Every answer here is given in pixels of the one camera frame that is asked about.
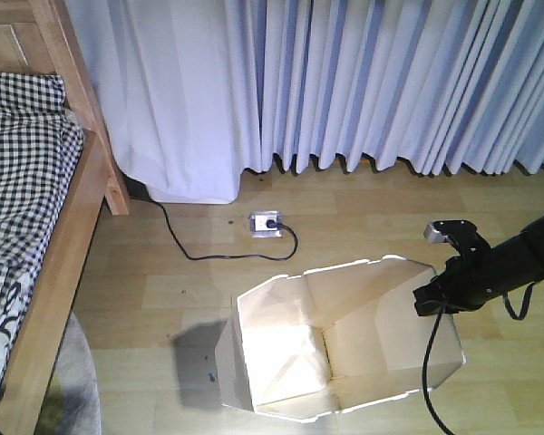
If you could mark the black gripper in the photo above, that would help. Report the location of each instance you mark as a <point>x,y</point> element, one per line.
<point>457,289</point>

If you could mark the white plastic trash bin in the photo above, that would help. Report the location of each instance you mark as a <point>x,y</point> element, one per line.
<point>334,340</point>

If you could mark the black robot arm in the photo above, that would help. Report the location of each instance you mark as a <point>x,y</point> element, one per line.
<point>480,272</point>

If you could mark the floor power outlet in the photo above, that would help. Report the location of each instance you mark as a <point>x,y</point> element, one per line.
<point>265,223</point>

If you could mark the grey pleated curtain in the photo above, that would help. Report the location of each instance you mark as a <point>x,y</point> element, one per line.
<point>195,92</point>

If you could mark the round grey rug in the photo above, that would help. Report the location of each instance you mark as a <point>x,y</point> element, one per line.
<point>72,402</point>

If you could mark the checkered bed sheet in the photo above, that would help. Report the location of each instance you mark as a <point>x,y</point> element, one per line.
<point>36,168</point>

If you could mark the checkered pillow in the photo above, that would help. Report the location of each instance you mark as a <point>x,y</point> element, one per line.
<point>27,93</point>

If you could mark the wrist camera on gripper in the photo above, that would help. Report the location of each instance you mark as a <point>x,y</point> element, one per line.
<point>461,234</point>

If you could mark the wooden bed frame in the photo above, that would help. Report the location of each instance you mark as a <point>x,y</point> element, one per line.
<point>38,37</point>

